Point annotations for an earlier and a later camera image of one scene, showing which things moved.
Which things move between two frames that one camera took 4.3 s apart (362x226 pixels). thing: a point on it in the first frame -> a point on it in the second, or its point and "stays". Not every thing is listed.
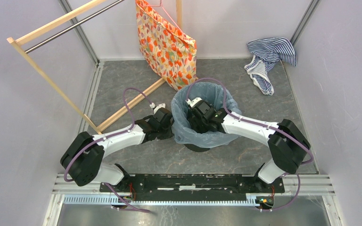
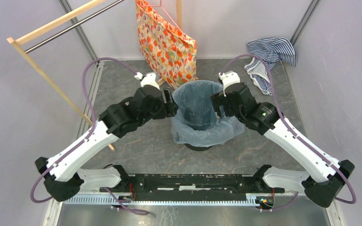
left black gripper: [168, 134] -> [168, 109]
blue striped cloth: [267, 52] stays
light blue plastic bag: [216, 95] stays
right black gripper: [194, 122] -> [218, 99]
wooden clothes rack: [19, 42] stays
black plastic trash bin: [193, 148] stays
